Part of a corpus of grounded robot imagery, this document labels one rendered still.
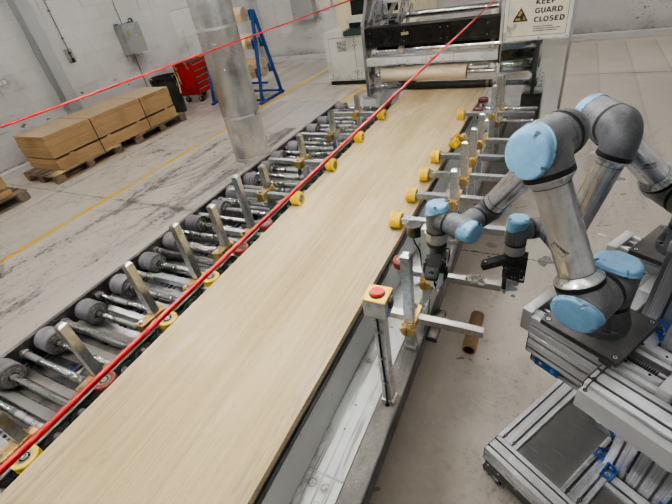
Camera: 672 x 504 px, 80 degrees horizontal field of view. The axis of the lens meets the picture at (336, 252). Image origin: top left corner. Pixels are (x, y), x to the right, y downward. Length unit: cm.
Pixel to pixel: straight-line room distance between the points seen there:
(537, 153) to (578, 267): 30
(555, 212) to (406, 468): 151
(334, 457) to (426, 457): 77
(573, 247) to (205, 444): 115
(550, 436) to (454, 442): 45
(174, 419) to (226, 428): 19
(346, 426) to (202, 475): 54
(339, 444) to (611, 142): 128
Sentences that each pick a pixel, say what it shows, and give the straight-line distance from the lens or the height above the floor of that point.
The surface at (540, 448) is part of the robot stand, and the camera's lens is 208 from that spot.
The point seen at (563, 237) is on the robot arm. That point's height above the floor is 140.
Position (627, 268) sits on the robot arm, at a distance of 124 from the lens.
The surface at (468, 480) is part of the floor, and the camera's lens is 220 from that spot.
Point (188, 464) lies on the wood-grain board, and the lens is 137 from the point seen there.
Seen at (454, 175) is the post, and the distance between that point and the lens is 201.
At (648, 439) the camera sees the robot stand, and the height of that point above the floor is 94.
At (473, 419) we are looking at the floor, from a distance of 234.
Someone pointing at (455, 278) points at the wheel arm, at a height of 86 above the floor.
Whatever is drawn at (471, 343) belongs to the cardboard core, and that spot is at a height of 8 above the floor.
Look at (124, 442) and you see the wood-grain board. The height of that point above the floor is 90.
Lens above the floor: 200
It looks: 36 degrees down
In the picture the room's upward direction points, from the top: 11 degrees counter-clockwise
